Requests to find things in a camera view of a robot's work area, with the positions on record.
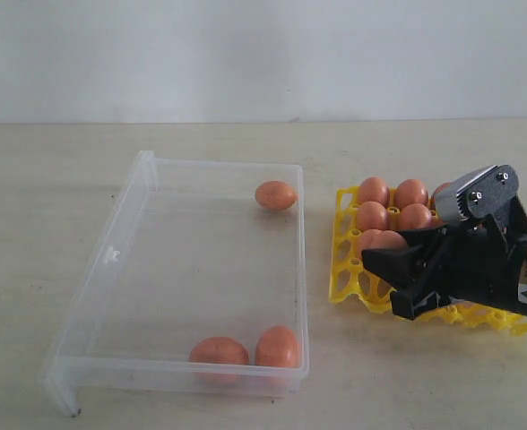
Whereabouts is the brown egg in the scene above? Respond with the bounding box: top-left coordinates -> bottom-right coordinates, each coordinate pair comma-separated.
397,203 -> 433,230
356,228 -> 382,254
393,178 -> 428,210
255,181 -> 298,211
370,230 -> 409,249
188,337 -> 249,386
357,176 -> 390,207
356,201 -> 390,231
431,211 -> 445,228
431,182 -> 451,200
255,325 -> 300,368

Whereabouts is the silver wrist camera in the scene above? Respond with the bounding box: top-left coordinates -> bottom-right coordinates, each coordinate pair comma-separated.
435,165 -> 519,225

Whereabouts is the yellow plastic egg tray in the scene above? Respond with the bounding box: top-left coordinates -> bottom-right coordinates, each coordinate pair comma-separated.
328,185 -> 527,336

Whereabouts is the clear plastic container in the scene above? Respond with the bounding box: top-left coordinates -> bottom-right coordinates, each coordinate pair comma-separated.
40,150 -> 309,417

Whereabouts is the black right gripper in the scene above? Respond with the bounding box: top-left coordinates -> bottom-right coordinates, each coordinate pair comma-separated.
361,216 -> 527,320

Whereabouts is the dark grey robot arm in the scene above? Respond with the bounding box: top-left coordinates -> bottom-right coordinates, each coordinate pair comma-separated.
361,197 -> 527,320

